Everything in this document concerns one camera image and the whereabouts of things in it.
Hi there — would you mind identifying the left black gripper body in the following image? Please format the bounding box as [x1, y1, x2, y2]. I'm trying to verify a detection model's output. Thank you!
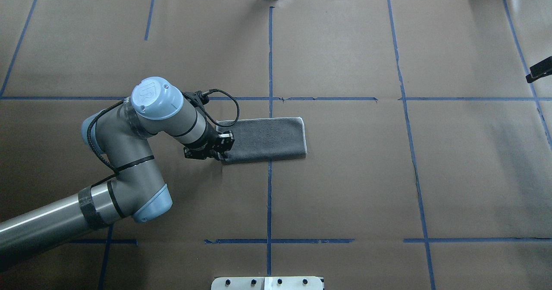
[183, 131, 235, 160]

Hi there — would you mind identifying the pink and grey towel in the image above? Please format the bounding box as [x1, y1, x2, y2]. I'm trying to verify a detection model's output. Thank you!
[216, 117, 308, 164]

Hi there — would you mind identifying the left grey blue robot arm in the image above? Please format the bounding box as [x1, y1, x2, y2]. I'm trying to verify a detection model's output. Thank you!
[1, 76, 235, 271]

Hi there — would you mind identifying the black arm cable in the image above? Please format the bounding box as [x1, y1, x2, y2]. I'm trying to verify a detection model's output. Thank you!
[86, 89, 240, 176]

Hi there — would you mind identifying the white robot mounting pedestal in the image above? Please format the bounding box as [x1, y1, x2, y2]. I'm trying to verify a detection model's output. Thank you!
[211, 276, 325, 290]

